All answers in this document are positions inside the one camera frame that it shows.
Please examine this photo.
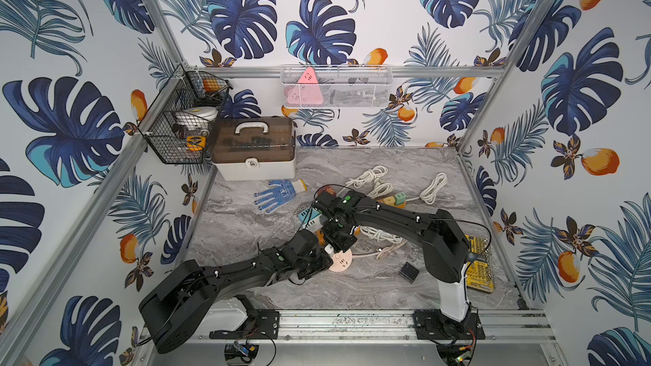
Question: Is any orange power strip front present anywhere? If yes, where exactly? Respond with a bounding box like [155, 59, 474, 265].
[315, 230, 327, 247]

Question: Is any orange power strip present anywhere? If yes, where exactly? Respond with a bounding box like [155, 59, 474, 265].
[315, 230, 327, 247]
[377, 196, 406, 208]

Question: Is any white plug adapter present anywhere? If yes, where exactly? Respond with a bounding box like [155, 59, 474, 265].
[325, 244, 335, 257]

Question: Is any round pink power socket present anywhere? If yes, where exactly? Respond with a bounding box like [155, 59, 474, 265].
[329, 250, 353, 273]

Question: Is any black plug adapter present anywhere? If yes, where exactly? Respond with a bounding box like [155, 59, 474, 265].
[399, 262, 420, 284]

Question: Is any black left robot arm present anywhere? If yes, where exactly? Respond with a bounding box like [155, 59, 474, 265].
[138, 230, 333, 354]

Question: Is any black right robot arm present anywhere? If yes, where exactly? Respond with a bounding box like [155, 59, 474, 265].
[313, 189, 471, 323]

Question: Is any teal USB socket strip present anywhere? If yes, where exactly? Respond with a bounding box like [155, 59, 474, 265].
[298, 208, 320, 225]

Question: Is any green plug adapter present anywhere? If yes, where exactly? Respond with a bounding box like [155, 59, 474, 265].
[393, 192, 407, 206]

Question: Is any blue work glove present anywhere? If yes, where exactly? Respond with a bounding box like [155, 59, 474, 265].
[254, 180, 307, 214]

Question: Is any orange power strip rear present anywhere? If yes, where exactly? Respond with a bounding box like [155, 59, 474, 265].
[377, 196, 406, 208]

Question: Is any brown lid storage box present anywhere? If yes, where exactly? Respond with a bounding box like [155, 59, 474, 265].
[207, 117, 296, 181]

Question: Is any pink triangle item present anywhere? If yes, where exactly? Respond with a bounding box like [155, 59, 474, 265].
[284, 67, 325, 108]

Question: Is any white coiled cable front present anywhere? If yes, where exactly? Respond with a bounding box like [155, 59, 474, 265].
[359, 225, 405, 246]

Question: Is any pink socket cable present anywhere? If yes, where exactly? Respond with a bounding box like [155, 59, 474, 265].
[350, 238, 408, 260]

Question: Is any white coiled cable rear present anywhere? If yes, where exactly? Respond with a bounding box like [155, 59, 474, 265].
[342, 164, 389, 190]

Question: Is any white coiled cable right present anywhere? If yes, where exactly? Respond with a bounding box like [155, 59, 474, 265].
[406, 171, 449, 206]

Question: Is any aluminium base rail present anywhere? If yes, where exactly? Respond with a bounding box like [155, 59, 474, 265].
[188, 307, 556, 344]

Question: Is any white mesh wall shelf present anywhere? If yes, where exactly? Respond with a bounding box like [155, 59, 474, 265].
[280, 65, 395, 109]

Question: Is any black wire basket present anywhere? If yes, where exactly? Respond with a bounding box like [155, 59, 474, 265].
[137, 65, 232, 165]

